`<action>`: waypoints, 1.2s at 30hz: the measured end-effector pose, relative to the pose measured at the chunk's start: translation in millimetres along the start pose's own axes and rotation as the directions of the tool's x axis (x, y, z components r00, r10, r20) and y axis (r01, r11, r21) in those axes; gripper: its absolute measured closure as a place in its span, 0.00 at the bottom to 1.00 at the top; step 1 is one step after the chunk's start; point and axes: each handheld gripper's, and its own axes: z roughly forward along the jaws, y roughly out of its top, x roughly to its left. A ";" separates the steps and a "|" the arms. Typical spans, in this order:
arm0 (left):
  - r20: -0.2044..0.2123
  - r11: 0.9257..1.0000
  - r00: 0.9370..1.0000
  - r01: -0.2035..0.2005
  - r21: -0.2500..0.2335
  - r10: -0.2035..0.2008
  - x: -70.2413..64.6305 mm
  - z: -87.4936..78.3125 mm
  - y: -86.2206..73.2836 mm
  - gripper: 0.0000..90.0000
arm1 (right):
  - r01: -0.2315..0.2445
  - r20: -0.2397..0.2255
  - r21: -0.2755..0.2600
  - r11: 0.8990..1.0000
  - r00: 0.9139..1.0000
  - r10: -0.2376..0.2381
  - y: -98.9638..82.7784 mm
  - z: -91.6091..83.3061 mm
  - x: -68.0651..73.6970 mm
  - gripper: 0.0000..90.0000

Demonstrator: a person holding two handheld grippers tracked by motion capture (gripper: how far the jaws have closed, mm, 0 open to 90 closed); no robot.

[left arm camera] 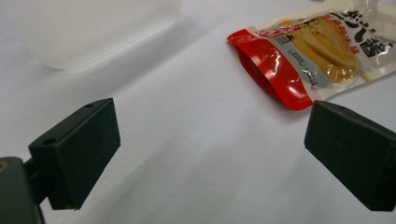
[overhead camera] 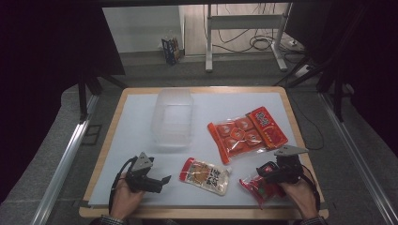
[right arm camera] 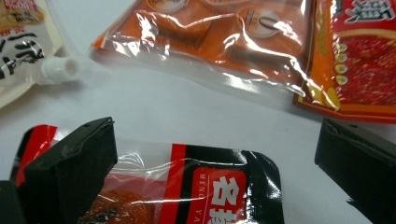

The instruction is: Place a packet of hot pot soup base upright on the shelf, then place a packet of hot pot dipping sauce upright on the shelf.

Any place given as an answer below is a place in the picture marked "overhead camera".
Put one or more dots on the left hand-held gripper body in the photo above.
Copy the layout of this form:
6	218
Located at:
142	162

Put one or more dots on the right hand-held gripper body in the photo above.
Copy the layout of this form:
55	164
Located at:
289	167

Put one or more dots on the small red snack packet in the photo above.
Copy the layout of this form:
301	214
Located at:
259	191

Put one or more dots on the large red snack bag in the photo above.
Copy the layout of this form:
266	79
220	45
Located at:
237	137

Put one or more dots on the clear plastic container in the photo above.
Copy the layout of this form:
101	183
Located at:
172	117

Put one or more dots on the person's right hand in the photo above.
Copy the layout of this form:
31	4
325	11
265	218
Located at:
298	197

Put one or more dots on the person's left hand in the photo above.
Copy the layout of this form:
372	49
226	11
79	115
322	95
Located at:
125	200

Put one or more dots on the beige snack packet red top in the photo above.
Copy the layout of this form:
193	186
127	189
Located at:
205	176

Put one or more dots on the white table mat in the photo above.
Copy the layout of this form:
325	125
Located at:
219	103

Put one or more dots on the black stand legs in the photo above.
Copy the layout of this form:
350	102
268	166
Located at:
83	97
338	93

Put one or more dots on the white power strip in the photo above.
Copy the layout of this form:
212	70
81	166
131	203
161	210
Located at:
303	70

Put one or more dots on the blue carton box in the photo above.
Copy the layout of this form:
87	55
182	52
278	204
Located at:
171	50

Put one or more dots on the dark curtain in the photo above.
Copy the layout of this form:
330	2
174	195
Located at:
369	62
40	78

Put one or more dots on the black floor frame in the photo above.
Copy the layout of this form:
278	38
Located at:
91	135

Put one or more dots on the aluminium rail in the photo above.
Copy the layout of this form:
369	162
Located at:
62	165
356	143

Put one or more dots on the white metal stand frame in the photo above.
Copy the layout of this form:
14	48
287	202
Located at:
244	22

